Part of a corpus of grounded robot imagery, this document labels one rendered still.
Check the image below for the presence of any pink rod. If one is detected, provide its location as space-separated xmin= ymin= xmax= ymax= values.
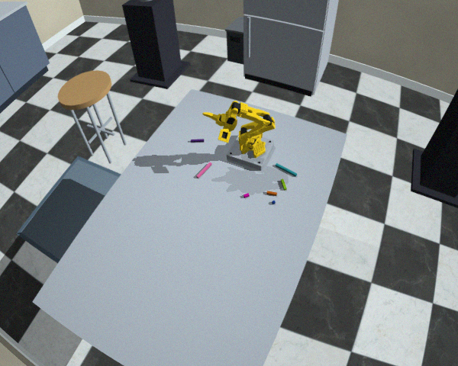
xmin=196 ymin=162 xmax=212 ymax=178

